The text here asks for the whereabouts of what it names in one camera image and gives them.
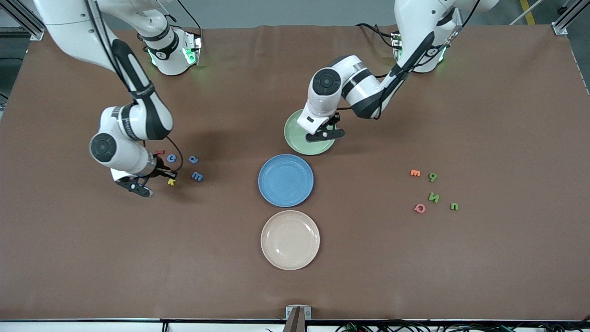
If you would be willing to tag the blue foam letter c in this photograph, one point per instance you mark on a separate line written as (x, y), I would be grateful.
(168, 160)

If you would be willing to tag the blue foam letter a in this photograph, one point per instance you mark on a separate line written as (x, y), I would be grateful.
(193, 159)

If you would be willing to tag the blue foam letter m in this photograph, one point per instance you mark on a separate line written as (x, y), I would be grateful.
(197, 176)

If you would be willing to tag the green foam letter g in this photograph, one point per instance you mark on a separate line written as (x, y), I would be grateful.
(432, 176)

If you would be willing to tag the green foam letter N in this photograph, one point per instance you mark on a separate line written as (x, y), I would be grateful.
(434, 198)
(454, 206)

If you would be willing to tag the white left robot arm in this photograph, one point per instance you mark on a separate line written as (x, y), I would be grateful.
(415, 18)

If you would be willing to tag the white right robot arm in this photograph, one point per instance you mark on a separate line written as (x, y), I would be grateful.
(124, 157)

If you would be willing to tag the green round plate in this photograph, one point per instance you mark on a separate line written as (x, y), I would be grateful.
(291, 136)

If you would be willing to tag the blue round plate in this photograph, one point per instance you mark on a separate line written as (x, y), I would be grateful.
(302, 168)

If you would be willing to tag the brown table cover sheet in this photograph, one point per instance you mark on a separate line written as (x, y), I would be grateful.
(92, 258)

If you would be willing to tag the silver connector box green light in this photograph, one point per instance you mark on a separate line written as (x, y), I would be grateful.
(193, 48)
(395, 46)

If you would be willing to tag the beige round plate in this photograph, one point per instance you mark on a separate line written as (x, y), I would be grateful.
(290, 240)

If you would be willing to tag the pink foam letter Q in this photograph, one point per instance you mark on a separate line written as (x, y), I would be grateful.
(415, 209)

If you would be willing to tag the white table edge rail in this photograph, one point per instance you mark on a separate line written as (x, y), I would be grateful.
(69, 326)

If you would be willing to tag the aluminium frame profile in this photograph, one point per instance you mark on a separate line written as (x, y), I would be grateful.
(560, 28)
(36, 33)

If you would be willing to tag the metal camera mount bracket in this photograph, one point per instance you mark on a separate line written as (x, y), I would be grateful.
(298, 323)

